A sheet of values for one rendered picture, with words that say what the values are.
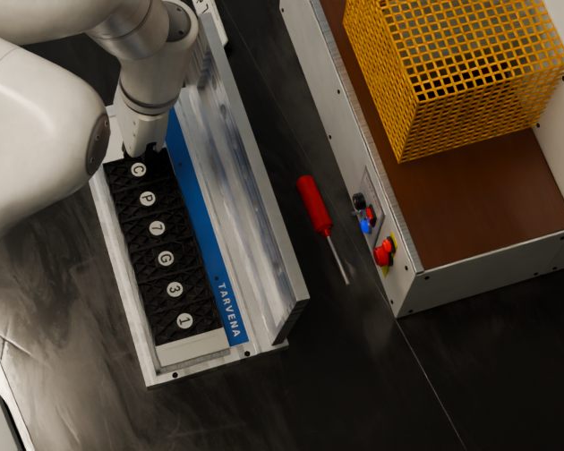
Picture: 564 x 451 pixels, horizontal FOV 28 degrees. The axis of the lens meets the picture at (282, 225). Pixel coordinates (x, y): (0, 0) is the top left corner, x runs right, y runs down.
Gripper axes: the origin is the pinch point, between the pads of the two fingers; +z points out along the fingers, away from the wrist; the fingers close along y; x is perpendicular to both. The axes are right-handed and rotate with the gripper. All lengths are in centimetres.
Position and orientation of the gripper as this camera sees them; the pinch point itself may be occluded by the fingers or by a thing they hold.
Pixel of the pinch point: (133, 145)
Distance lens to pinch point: 167.9
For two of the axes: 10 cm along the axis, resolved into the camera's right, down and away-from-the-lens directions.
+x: 9.2, -1.8, 3.4
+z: -2.4, 4.3, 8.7
